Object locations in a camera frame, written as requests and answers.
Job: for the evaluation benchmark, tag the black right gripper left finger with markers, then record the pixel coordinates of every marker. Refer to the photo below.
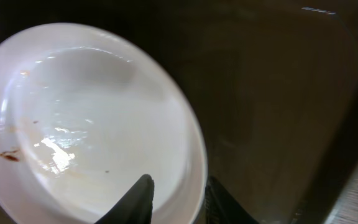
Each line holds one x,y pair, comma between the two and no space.
135,207

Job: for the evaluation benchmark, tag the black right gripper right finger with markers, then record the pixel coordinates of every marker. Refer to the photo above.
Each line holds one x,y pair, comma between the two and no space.
221,207

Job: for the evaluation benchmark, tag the white plate back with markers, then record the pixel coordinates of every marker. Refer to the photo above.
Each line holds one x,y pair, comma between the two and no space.
84,114

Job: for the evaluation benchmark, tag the brown plastic tray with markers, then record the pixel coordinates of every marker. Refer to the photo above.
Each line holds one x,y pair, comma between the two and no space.
274,85

